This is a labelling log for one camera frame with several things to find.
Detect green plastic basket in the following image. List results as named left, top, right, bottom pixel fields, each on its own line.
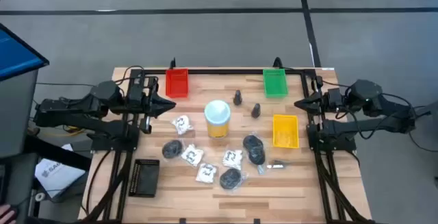
left=262, top=68, right=289, bottom=99

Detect yellow plastic basket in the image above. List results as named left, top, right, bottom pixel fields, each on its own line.
left=272, top=114, right=300, bottom=149

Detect monitor with blue screen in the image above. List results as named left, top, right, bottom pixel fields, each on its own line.
left=0, top=23, right=50, bottom=159

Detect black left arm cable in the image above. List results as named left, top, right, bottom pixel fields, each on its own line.
left=114, top=64, right=162, bottom=91

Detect black cart bar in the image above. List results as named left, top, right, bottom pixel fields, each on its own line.
left=23, top=134, right=92, bottom=172

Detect person's hand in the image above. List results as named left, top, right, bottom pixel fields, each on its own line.
left=0, top=203, right=17, bottom=224

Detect bagged black hair ties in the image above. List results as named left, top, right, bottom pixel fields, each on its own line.
left=242, top=134, right=266, bottom=152
left=247, top=146, right=268, bottom=167
left=161, top=138, right=186, bottom=160
left=218, top=167, right=248, bottom=192

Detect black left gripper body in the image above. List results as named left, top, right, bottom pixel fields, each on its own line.
left=127, top=76, right=159, bottom=135

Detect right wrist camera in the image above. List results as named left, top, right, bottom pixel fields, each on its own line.
left=326, top=87, right=343, bottom=108

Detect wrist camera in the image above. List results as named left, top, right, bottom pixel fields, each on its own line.
left=326, top=87, right=343, bottom=108
left=128, top=84, right=144, bottom=104

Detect red plastic basket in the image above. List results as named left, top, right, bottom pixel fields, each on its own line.
left=165, top=68, right=190, bottom=99

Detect white vanity pack packet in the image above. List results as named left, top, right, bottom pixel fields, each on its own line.
left=194, top=162, right=219, bottom=185
left=221, top=149, right=244, bottom=171
left=170, top=114, right=194, bottom=136
left=180, top=143, right=205, bottom=168

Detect black plastic basket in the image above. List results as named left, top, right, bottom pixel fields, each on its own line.
left=128, top=158, right=161, bottom=198

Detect yellow floor cable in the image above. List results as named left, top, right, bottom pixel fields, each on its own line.
left=42, top=126, right=85, bottom=138

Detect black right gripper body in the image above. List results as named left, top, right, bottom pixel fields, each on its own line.
left=320, top=87, right=344, bottom=114

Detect black aluminium table frame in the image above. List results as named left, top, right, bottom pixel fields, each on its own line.
left=79, top=66, right=376, bottom=224

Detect yellow disinfecting wipes canister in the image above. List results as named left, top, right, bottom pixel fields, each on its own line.
left=203, top=99, right=232, bottom=139

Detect black keyboard tray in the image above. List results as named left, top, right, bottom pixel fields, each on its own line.
left=0, top=151, right=39, bottom=224

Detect white paper booklet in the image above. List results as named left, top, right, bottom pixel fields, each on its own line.
left=34, top=143, right=87, bottom=199

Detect thin black floor cable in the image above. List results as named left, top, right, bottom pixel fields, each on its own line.
left=36, top=82, right=93, bottom=88

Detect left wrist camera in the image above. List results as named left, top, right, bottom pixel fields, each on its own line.
left=128, top=84, right=144, bottom=104

